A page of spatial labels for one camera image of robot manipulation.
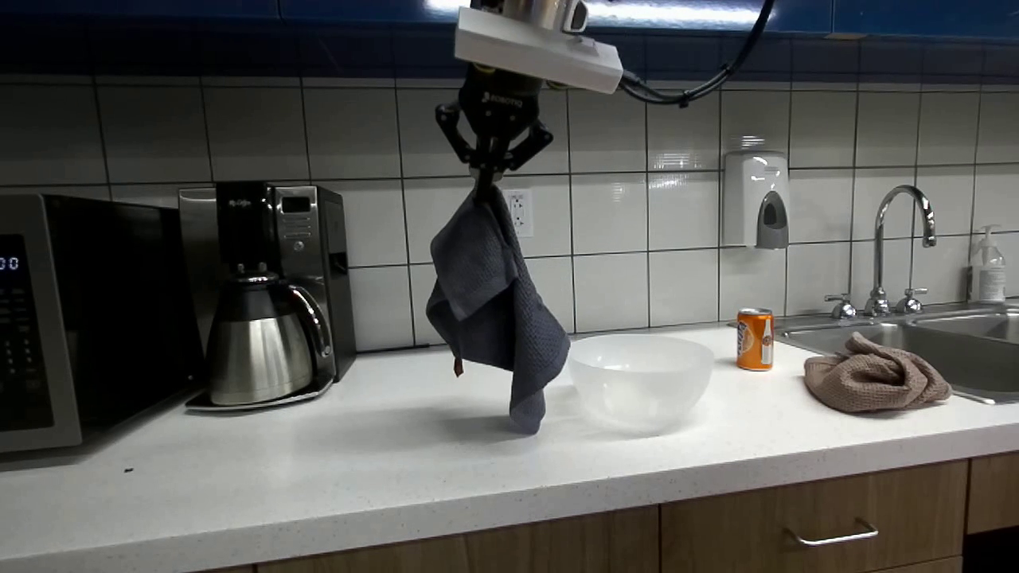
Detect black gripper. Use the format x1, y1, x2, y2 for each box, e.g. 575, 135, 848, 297
433, 59, 557, 201

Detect dark grey towel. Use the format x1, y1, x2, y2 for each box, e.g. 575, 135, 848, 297
424, 164, 574, 437

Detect translucent white bowl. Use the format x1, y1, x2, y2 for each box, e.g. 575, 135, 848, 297
562, 330, 718, 437

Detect brown crumpled towel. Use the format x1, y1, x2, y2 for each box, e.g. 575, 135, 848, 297
799, 326, 954, 415

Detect black coffee maker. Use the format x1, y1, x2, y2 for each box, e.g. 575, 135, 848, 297
176, 179, 360, 415

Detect blue upper cabinets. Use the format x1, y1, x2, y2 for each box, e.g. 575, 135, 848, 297
0, 0, 1019, 78

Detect steel coffee carafe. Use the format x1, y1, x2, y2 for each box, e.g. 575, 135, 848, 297
199, 269, 342, 414

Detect orange soda can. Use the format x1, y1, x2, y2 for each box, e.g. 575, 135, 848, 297
731, 304, 781, 374

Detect chrome sink faucet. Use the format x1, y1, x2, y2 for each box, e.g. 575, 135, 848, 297
824, 182, 941, 321

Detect black steel microwave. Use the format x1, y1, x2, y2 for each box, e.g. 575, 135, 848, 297
0, 188, 207, 461

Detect stainless steel double sink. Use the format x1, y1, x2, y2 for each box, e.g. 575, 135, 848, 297
781, 303, 1019, 407

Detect clear hand soap bottle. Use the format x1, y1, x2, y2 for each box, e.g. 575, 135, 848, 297
968, 222, 1009, 307

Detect white wall outlet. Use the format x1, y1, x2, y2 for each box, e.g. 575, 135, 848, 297
502, 185, 537, 240

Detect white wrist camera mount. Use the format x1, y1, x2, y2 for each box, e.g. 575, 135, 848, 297
451, 5, 628, 98

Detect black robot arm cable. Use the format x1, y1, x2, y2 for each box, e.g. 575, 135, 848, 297
619, 0, 784, 111

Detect white wall soap dispenser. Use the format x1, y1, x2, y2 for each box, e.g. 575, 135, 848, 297
718, 134, 794, 253

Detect metal drawer handle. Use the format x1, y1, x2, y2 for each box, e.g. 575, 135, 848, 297
785, 519, 886, 552

